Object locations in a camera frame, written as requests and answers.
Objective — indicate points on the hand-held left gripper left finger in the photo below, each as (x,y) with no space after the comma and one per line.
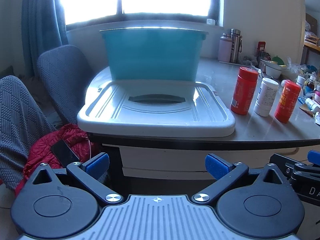
(98,165)

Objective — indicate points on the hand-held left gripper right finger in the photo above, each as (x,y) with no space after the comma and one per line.
(215,166)

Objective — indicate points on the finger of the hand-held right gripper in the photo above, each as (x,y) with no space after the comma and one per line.
(292,161)
(314,156)

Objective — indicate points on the white plastic bin lid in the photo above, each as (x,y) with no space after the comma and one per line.
(155,117)

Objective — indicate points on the teal plastic storage bin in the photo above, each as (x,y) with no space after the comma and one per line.
(150,55)

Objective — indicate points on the black smartphone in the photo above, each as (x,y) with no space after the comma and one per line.
(64,153)

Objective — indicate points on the small white squeeze bottle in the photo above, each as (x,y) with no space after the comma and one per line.
(312,104)

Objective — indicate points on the slim red canister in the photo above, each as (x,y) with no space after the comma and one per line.
(287,102)

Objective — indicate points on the red puffer jacket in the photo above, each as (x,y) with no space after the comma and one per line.
(40,150)

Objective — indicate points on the white pill bottle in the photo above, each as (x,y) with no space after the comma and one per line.
(265,97)

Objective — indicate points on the brown glass bottle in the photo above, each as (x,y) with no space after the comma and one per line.
(310,83)

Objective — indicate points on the small white-capped bottle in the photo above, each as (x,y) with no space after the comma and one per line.
(300,81)

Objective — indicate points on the wide red canister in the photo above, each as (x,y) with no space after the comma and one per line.
(243,92)

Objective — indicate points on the clear plastic bag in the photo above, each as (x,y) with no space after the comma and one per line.
(293,68)

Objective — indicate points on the white ceramic bowl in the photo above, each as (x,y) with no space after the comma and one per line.
(273,70)

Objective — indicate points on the grey knit-covered chair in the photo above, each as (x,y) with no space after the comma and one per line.
(60,75)
(17,117)

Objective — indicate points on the green round lid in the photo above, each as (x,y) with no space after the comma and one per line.
(278,60)

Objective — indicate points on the wooden shelf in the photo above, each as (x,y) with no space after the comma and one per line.
(312,42)

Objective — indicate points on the red box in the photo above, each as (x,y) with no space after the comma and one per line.
(261,48)

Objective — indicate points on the pink water bottle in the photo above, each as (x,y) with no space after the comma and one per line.
(224,48)

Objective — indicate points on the steel thermos flask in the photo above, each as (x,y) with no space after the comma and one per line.
(235,46)

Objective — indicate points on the small white box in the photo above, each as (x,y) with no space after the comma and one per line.
(211,22)

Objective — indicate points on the blue curtain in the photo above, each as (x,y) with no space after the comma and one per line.
(40,17)

